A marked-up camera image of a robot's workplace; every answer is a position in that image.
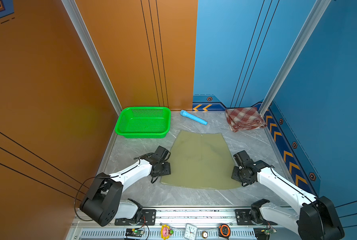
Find olive green skirt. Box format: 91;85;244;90
160;131;241;190

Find red plaid skirt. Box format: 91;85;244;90
225;107;267;133

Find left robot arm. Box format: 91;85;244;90
78;146;171;227

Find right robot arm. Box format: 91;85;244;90
232;151;345;240

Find green plastic basket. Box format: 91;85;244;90
115;107;171;139

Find blue toy microphone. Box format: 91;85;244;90
180;110;207;125

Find orange black tape measure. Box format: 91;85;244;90
218;224;231;239

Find right circuit board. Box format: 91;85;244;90
254;228;277;240

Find yellow pink flower toy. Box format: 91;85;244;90
160;225;174;240

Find small round brass object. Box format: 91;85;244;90
201;231;208;239

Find green circuit board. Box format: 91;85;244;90
124;229;145;240

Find small white clock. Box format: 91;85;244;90
183;224;198;240

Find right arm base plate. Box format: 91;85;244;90
234;209;277;226

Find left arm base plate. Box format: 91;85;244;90
114;209;156;226

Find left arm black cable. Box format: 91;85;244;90
73;176;107;222

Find aluminium front rail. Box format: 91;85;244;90
66;206;301;240

